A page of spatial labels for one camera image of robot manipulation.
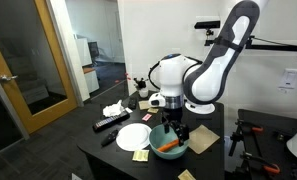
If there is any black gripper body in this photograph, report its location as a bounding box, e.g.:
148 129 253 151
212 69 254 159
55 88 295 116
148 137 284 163
160 107 186 132

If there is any orange carrot-shaped object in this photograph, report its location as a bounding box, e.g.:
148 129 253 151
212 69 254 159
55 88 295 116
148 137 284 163
156 138 181 153

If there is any teal bowl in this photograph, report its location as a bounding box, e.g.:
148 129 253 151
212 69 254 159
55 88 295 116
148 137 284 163
148 123 190 161

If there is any large square brown napkin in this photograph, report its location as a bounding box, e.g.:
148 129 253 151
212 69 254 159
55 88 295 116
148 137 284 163
187 124 221 155

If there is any tiny brown napkin piece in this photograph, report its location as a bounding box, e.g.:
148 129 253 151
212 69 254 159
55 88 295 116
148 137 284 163
146 107 160 115

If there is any pink packet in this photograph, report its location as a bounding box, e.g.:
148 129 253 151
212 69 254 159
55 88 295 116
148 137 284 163
141 113 153 122

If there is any flat rectangular brown napkin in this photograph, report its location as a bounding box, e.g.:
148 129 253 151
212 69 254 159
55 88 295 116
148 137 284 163
138 99 153 111

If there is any large white plate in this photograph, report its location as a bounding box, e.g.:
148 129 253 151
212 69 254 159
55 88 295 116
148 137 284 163
115 122 153 152

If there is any small white cup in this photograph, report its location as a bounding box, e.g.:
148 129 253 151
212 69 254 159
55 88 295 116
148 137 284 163
138 87 150 99

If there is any black rectangular device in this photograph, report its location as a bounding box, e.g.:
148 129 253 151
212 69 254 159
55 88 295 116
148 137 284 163
127 97 138 110

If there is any brown napkin at table edge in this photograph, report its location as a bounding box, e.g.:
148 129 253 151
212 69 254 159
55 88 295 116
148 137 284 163
177 168 197 180

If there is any black bunch in cup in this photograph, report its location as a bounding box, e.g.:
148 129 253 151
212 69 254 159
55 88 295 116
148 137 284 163
133 76 150 91

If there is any long black remote control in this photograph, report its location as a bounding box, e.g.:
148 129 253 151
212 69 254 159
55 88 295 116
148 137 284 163
92 110 131 133

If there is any crumpled white tissue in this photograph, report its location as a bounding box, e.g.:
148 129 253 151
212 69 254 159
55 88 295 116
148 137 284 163
102 99 125 118

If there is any small black remote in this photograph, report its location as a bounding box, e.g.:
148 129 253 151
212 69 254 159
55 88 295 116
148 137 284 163
100 128 120 148

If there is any white cabinet with orange top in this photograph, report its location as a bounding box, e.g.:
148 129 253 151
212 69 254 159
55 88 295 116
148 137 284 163
82 66 101 95

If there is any black office chair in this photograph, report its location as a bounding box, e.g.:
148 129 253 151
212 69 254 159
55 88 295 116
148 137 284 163
87 40 101 65

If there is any white desk partition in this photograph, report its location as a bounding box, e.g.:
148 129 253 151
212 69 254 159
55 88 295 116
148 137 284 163
74 36 93 67

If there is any wooden door with glass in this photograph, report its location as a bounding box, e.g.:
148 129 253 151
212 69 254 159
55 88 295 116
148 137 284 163
0 0 79 135

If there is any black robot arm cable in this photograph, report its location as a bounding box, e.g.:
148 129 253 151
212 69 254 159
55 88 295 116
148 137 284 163
147 55 204 92

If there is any orange-handled black clamp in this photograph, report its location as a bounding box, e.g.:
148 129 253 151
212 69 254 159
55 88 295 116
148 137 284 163
228 119 265 158
240 151 282 177

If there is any small black bracket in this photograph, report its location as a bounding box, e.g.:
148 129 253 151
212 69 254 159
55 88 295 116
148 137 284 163
275 131 288 142

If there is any black bar camera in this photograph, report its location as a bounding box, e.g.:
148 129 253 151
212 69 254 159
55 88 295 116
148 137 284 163
193 20 222 30

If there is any white wall switch plate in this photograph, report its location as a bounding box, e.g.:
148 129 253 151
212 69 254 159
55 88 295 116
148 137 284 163
277 67 297 91

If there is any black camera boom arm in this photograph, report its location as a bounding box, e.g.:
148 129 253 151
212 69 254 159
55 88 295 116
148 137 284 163
203 34 297 59

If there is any thin black boom cable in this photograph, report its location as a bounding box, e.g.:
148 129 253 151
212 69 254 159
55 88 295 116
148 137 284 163
251 35 291 47

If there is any silver door handle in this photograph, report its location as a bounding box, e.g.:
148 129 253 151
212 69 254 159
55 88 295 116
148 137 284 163
0 73 19 83

